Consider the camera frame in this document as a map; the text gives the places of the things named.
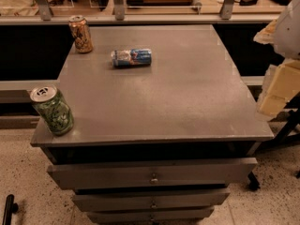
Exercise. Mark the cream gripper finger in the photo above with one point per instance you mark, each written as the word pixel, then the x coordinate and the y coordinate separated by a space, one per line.
pixel 280 85
pixel 266 35

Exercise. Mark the blue silver redbull can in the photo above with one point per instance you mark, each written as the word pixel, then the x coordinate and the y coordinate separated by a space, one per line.
pixel 131 58

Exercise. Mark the gold brown can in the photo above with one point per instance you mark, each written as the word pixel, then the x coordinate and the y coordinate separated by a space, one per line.
pixel 80 31

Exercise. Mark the green soda can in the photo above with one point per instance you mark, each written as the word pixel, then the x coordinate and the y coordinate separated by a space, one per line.
pixel 50 104

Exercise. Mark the black caster wheel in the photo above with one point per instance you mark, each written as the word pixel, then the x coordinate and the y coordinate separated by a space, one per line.
pixel 253 182

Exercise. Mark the top grey drawer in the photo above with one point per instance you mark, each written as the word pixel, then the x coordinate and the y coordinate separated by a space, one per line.
pixel 142 174

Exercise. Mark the grey drawer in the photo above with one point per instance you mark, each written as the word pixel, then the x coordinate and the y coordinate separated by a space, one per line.
pixel 151 215
pixel 151 200
pixel 142 174

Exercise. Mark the grey drawer cabinet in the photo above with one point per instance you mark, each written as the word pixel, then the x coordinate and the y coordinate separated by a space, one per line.
pixel 190 103

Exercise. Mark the grey metal railing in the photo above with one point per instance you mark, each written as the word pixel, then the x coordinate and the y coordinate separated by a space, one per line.
pixel 147 11

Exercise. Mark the middle grey drawer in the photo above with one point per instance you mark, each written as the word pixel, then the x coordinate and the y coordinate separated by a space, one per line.
pixel 151 200

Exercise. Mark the bottom grey drawer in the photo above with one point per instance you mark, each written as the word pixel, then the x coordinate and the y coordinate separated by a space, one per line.
pixel 151 215

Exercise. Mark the black handle on floor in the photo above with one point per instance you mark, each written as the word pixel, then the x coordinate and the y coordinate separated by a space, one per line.
pixel 10 208

